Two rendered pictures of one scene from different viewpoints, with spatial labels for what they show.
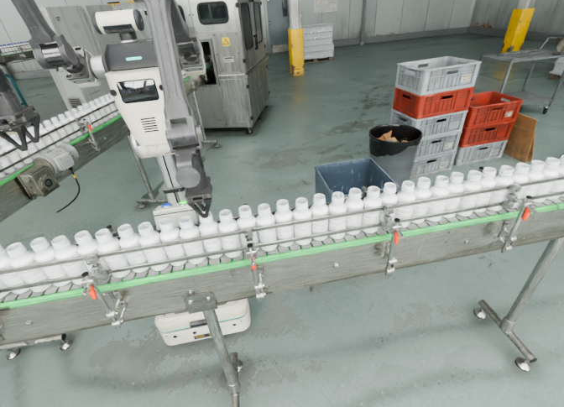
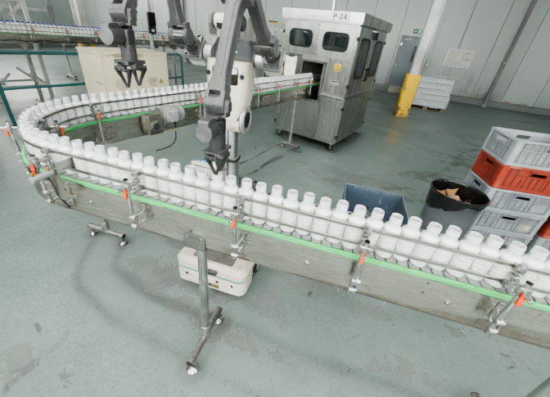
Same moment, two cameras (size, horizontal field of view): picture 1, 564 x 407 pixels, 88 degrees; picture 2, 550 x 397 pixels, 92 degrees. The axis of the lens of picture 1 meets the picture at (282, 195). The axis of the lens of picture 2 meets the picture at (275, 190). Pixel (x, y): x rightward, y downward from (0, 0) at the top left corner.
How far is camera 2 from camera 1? 0.28 m
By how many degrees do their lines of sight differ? 17
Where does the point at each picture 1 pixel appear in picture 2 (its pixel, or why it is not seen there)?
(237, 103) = (328, 121)
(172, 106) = (214, 79)
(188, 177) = (203, 133)
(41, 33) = (175, 18)
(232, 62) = (335, 86)
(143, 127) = not seen: hidden behind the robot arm
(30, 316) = (92, 197)
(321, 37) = (439, 88)
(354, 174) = (381, 205)
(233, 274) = (223, 229)
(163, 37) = (227, 29)
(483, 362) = not seen: outside the picture
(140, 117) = not seen: hidden behind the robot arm
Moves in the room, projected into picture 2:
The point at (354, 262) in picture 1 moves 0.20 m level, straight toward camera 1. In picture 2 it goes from (324, 268) to (291, 299)
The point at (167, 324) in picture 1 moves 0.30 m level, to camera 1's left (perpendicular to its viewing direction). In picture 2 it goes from (185, 259) to (151, 245)
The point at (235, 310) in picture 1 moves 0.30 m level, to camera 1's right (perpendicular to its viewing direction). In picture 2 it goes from (236, 274) to (277, 292)
